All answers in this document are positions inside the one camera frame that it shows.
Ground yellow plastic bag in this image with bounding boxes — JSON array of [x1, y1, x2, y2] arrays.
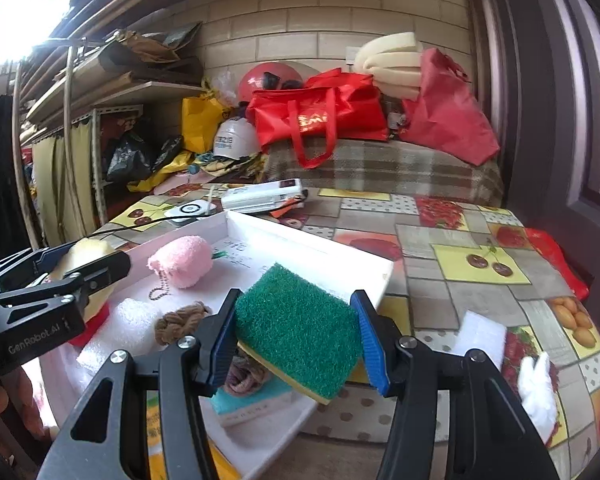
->
[[181, 95, 226, 154]]

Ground brown knotted rope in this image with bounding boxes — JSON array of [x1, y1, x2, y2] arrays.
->
[[154, 301, 214, 346]]

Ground yellow printed packet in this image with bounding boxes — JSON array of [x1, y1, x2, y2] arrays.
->
[[146, 394, 242, 480]]

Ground round white charger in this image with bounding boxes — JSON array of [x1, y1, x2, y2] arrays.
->
[[164, 199, 212, 226]]

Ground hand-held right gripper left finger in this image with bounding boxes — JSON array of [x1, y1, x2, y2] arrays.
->
[[45, 288, 243, 480]]

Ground yellow curtain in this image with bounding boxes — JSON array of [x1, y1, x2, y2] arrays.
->
[[32, 124, 99, 247]]

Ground pink plush toy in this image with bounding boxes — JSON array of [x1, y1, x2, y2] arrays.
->
[[146, 236, 214, 302]]

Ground pink knotted rope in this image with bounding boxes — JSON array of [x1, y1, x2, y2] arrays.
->
[[224, 354, 267, 394]]

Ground black hanging cloth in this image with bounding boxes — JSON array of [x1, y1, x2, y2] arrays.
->
[[0, 94, 32, 257]]

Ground yellow and green scouring sponge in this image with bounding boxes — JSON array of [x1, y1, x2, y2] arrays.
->
[[233, 262, 364, 406]]

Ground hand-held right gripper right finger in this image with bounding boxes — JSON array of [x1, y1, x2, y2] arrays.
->
[[350, 290, 561, 480]]

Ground teal tissue pack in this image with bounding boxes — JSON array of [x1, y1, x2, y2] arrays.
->
[[209, 374, 302, 429]]

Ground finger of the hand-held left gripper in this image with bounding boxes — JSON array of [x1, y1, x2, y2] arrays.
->
[[0, 251, 131, 307], [0, 245, 79, 289]]

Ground white cardboard box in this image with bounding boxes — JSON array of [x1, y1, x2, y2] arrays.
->
[[42, 209, 395, 480]]

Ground white helmet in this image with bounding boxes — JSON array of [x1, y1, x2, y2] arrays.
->
[[211, 115, 261, 161]]

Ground white foam block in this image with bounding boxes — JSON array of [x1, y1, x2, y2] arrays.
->
[[452, 309, 509, 366], [76, 298, 164, 376]]

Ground plaid blanket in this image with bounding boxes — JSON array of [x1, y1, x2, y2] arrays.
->
[[262, 137, 505, 206]]

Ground fruit print tablecloth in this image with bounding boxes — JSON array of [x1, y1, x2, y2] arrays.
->
[[90, 182, 600, 480]]

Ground red tote bag with handles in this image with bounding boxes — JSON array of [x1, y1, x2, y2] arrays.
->
[[244, 68, 389, 169]]

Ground brown wooden door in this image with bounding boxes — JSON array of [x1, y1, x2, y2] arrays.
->
[[459, 0, 600, 291]]

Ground white flat device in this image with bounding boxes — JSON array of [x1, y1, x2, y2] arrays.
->
[[221, 178, 307, 214]]

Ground red apple toy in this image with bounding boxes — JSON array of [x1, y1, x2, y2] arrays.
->
[[67, 304, 111, 347]]

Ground dark red fabric bag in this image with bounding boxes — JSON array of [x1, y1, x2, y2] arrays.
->
[[399, 48, 501, 166]]

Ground cream foam rolls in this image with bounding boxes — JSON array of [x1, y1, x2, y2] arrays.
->
[[354, 31, 426, 101]]

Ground person's left hand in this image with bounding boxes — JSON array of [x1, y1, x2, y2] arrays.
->
[[0, 371, 37, 442]]

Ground red helmet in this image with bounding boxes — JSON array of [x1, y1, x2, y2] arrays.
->
[[235, 61, 307, 106]]

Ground pale yellow round sponge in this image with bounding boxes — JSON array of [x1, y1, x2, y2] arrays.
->
[[49, 238, 117, 322]]

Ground red printed shopping bag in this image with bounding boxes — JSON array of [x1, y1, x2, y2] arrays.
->
[[524, 227, 590, 302]]

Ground metal shelf rack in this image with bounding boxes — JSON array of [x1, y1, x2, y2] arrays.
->
[[9, 20, 207, 243]]

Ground black plastic bag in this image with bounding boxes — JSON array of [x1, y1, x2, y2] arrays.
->
[[104, 132, 182, 184]]

